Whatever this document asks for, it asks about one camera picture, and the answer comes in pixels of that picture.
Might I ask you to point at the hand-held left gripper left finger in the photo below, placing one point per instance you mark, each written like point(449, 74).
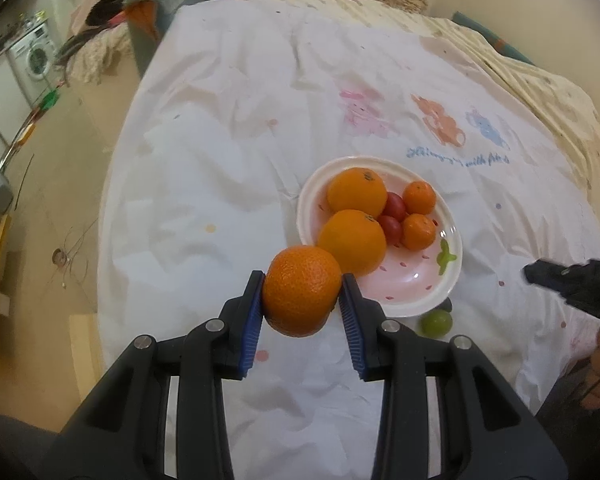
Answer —
point(252, 330)

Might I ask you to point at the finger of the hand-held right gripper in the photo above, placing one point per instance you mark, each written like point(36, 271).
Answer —
point(547, 276)

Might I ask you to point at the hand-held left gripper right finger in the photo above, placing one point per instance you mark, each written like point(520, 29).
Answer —
point(352, 335)

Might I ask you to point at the small mandarin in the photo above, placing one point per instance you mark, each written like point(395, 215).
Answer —
point(419, 232)
point(419, 197)
point(300, 290)

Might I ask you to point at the pink strawberry print plate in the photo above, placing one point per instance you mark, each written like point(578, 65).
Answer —
point(415, 280)

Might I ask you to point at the green round fruit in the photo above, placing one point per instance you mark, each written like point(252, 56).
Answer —
point(436, 323)

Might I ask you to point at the large orange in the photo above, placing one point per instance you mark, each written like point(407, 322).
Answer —
point(352, 245)
point(357, 195)

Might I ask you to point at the red cherry tomato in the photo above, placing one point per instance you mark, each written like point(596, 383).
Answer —
point(395, 206)
point(390, 229)

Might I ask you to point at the pink bow print cloth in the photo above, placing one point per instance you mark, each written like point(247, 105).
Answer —
point(570, 345)

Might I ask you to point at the white animal print blanket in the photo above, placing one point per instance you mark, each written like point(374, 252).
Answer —
point(205, 160)

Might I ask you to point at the cream printed quilt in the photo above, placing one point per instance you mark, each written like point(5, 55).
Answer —
point(555, 95)

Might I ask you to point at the teal pillow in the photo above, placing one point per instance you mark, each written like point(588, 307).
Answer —
point(490, 40)

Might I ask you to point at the person's grey pants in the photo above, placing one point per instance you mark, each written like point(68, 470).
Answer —
point(10, 445)

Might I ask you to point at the chrome pole with grey foot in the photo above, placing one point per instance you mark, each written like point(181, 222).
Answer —
point(0, 191)

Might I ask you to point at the green plastic item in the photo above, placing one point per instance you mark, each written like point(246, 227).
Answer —
point(49, 100)

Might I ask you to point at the beige floral cloth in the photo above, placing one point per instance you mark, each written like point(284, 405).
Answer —
point(97, 57)

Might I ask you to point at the white base cabinet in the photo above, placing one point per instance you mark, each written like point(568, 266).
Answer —
point(0, 105)

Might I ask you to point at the white washing machine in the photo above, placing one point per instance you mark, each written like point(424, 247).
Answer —
point(35, 57)

